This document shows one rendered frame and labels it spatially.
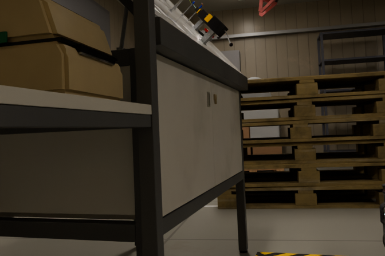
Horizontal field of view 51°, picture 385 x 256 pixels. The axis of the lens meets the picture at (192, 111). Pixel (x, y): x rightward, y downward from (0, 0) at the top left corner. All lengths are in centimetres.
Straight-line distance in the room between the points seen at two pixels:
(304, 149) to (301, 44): 498
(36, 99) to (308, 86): 276
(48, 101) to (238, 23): 763
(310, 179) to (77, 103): 269
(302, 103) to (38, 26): 265
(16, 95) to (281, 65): 751
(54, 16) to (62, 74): 10
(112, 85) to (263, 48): 725
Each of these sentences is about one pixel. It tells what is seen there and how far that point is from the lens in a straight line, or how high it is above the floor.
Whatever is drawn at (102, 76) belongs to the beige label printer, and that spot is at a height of 71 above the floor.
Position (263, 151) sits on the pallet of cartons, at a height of 32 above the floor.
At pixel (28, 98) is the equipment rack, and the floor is 65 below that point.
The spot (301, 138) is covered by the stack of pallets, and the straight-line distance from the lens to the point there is 314.
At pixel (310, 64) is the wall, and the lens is 793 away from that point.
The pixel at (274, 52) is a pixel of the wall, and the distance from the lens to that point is 794.
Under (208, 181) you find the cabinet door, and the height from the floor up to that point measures 43.
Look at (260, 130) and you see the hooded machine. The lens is 688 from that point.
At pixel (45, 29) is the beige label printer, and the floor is 76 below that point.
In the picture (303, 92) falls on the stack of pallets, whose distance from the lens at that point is 314.
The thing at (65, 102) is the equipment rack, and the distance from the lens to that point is 56.
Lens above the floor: 60
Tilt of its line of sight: 3 degrees up
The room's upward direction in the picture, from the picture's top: 2 degrees counter-clockwise
